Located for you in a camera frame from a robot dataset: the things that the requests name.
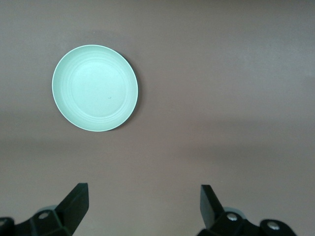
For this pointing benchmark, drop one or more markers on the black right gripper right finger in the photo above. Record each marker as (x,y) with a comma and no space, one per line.
(212,216)

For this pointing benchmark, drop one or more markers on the brown table cover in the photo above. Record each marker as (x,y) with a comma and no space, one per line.
(221,98)

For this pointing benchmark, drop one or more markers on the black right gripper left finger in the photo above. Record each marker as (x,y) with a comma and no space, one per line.
(71,216)

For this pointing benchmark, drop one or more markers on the pale green round plate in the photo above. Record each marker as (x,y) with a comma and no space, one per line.
(96,88)

